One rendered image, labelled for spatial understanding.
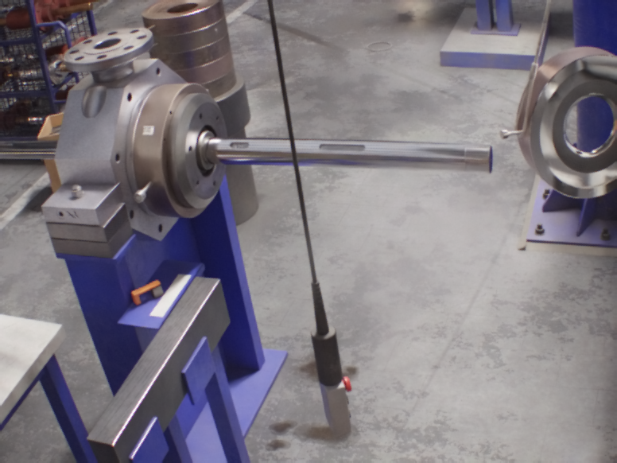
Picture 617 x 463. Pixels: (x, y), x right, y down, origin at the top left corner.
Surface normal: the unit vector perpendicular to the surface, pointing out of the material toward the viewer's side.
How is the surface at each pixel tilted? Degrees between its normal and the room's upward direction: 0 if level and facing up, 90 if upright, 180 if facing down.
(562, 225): 0
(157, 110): 27
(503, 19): 90
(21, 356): 0
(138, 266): 90
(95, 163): 90
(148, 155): 66
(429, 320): 0
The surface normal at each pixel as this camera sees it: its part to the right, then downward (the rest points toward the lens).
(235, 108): 0.79, 0.23
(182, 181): 0.61, 0.38
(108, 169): -0.30, 0.53
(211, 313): 0.94, 0.05
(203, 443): -0.13, -0.85
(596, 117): -0.62, 0.47
